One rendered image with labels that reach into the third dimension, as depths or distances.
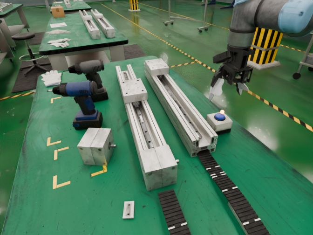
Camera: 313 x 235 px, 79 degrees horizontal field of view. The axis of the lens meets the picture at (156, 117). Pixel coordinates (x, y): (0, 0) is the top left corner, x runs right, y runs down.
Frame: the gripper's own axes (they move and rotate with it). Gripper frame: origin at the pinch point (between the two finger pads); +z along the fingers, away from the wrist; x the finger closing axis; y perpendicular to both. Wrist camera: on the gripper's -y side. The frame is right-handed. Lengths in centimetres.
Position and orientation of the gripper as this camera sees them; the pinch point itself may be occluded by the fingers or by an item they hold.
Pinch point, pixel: (224, 95)
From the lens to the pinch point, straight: 79.7
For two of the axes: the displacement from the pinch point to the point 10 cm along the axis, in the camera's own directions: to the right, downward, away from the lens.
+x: 9.6, -1.8, 2.0
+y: 2.7, 5.7, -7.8
